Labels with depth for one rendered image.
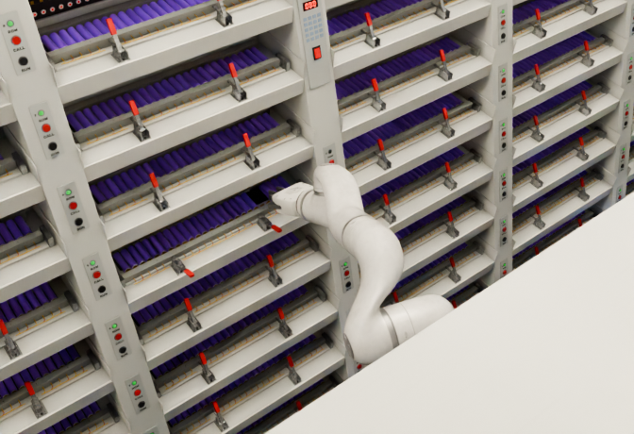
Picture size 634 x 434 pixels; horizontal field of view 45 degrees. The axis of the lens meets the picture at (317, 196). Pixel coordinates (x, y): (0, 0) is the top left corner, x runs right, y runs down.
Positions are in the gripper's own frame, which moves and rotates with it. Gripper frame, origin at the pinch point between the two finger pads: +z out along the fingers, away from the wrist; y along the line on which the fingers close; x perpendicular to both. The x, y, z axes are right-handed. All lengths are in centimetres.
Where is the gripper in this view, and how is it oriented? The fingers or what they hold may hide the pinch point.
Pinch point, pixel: (277, 194)
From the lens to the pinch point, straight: 205.1
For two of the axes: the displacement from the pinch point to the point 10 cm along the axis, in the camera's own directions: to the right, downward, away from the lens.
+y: -7.9, 4.0, -4.6
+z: -5.6, -1.6, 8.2
